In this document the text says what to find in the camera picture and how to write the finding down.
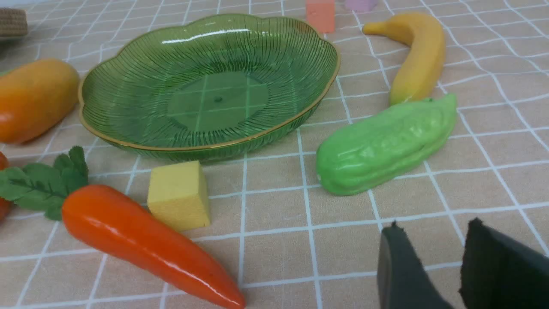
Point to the yellow foam cube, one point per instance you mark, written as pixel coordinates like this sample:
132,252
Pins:
178,196

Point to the yellow banana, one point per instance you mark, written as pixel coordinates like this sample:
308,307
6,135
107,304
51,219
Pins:
421,69

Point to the green glass plate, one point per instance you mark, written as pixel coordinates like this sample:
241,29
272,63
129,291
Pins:
213,89

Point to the orange foam cube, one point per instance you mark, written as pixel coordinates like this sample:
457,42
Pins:
320,14

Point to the woven wicker basket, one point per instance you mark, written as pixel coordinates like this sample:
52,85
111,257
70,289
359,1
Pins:
13,23

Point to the orange carrot with leaves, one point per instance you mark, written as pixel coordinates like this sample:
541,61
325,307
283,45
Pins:
110,221

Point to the orange mango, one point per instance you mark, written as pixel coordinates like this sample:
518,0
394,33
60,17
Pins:
34,97

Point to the pink foam cube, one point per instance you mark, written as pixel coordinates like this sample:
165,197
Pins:
360,5

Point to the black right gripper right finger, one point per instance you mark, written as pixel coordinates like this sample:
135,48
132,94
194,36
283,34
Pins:
499,272

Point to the green bitter gourd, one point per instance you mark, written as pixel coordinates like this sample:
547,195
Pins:
377,149

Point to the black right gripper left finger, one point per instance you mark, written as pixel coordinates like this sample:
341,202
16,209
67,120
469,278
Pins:
402,282

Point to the orange persimmon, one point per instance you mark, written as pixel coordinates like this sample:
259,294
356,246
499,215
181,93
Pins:
5,205

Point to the checkered tablecloth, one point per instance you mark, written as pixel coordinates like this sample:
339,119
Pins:
288,242

